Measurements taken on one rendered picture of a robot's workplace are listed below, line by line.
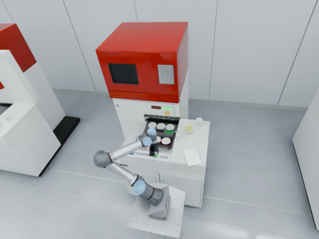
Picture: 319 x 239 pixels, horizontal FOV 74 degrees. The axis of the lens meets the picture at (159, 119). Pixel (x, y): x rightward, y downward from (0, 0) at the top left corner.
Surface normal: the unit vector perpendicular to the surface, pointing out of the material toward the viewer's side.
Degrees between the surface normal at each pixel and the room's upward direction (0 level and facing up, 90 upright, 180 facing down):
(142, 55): 90
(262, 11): 90
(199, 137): 0
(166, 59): 90
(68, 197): 0
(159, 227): 0
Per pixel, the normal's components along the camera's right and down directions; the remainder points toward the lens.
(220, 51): -0.23, 0.68
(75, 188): -0.09, -0.72
